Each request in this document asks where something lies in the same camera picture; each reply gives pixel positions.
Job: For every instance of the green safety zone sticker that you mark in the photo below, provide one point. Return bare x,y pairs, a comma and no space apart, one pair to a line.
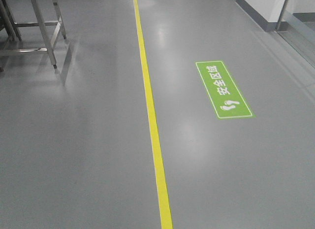
225,96

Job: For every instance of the yellow floor tape line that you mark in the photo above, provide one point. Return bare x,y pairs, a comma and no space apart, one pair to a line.
161,183

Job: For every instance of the steel door post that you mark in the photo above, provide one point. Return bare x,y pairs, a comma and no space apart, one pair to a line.
281,15

